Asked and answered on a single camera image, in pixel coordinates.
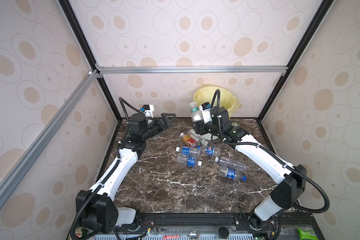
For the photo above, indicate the clear square bottle green label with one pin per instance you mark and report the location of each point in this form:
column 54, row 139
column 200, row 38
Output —
column 200, row 140

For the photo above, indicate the clear bottle dark label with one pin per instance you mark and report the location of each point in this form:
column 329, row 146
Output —
column 229, row 163

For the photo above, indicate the clear bottle blue cap right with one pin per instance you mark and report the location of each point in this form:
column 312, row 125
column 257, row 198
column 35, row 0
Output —
column 231, row 174

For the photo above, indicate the orange juice bottle red label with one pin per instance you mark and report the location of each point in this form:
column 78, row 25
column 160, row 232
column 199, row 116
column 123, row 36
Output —
column 188, row 140

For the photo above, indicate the clear bottle green band label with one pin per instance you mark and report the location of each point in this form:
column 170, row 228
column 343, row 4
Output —
column 196, row 113

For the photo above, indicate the green packet bottom right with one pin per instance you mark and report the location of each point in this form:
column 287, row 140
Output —
column 306, row 234

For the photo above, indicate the black corner frame post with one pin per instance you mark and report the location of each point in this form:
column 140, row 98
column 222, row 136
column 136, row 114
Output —
column 84, row 44

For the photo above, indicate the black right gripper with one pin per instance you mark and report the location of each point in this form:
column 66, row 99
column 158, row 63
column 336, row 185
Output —
column 199, row 127

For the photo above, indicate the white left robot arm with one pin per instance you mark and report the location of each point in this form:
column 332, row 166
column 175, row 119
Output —
column 95, row 207

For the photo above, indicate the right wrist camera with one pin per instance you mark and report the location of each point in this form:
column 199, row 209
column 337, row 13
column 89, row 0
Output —
column 205, row 109

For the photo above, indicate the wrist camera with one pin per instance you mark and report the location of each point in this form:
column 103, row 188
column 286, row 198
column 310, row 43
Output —
column 205, row 109
column 148, row 110

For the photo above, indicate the black right corner post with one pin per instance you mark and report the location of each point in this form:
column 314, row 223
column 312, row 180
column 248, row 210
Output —
column 312, row 28

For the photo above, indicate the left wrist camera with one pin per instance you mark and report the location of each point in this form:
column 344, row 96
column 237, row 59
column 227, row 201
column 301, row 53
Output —
column 148, row 110

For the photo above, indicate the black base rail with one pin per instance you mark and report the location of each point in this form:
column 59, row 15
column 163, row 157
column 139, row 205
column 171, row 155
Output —
column 141, row 226

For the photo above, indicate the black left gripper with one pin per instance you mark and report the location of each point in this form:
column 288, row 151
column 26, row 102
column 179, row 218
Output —
column 164, row 115

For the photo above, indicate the Pepsi label clear bottle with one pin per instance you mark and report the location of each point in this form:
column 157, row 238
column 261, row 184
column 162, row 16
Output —
column 211, row 151

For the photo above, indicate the soda water bottle blue label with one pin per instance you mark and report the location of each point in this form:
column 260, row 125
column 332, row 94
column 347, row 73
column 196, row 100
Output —
column 190, row 161

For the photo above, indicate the diagonal aluminium rail left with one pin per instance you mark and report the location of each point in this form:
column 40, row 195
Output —
column 9, row 184

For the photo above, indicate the horizontal aluminium rail back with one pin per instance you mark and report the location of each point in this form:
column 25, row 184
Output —
column 192, row 70

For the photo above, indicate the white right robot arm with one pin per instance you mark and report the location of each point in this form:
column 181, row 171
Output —
column 290, row 180

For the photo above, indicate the white ribbed waste bin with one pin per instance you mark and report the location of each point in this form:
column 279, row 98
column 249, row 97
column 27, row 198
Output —
column 209, row 137

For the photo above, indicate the blue label bottle white cap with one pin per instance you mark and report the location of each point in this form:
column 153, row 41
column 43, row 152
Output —
column 189, row 151

